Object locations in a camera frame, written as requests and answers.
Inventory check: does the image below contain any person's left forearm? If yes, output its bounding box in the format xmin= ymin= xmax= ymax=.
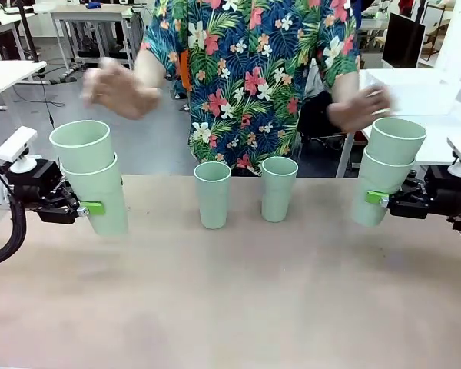
xmin=328 ymin=68 xmax=361 ymax=113

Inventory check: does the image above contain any person's right forearm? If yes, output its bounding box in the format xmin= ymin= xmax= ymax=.
xmin=132 ymin=48 xmax=169 ymax=98

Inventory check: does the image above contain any person's left hand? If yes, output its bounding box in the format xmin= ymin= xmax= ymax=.
xmin=330 ymin=85 xmax=396 ymax=131

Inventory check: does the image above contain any person in floral shirt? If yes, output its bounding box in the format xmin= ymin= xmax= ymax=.
xmin=139 ymin=0 xmax=363 ymax=178

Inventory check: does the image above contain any white plastic basket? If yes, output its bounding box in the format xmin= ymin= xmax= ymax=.
xmin=359 ymin=68 xmax=461 ymax=117

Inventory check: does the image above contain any person's right hand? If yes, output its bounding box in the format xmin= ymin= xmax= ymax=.
xmin=80 ymin=58 xmax=163 ymax=121

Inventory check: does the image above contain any black monitor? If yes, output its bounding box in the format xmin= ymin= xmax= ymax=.
xmin=381 ymin=12 xmax=427 ymax=71

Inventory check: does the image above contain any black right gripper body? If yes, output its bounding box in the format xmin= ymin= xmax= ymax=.
xmin=389 ymin=165 xmax=461 ymax=221

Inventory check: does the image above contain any white side table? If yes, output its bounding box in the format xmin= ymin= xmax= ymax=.
xmin=336 ymin=68 xmax=461 ymax=180

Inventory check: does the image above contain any pale green plastic cup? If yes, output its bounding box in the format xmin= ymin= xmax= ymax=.
xmin=48 ymin=119 xmax=114 ymax=175
xmin=260 ymin=156 xmax=299 ymax=224
xmin=60 ymin=151 xmax=130 ymax=238
xmin=350 ymin=146 xmax=416 ymax=228
xmin=194 ymin=161 xmax=232 ymax=231
xmin=366 ymin=117 xmax=429 ymax=167

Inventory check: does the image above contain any black stand pole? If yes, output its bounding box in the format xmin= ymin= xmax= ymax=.
xmin=15 ymin=0 xmax=41 ymax=65

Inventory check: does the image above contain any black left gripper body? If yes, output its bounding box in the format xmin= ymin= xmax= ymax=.
xmin=4 ymin=158 xmax=77 ymax=224

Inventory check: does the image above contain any grey metal desk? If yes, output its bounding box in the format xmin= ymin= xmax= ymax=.
xmin=49 ymin=8 xmax=146 ymax=80

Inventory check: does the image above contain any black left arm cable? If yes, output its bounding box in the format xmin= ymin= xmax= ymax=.
xmin=0 ymin=155 xmax=28 ymax=269

